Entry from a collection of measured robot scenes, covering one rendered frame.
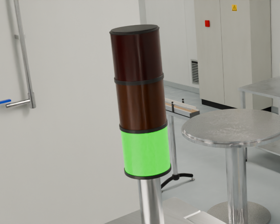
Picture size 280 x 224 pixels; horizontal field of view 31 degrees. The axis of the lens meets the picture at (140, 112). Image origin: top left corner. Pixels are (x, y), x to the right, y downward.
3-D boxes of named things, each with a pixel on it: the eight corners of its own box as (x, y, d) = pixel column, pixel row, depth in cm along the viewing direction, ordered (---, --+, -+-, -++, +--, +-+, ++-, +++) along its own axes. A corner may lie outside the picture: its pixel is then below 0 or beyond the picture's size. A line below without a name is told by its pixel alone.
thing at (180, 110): (201, 118, 505) (200, 102, 501) (189, 122, 497) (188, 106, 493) (51, 71, 798) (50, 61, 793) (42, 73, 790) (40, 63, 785)
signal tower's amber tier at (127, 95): (136, 134, 50) (131, 86, 49) (111, 124, 54) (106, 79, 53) (176, 122, 53) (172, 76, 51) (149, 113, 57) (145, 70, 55)
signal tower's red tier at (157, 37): (131, 85, 49) (126, 36, 47) (106, 78, 53) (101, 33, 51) (172, 74, 51) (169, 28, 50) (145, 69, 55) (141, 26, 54)
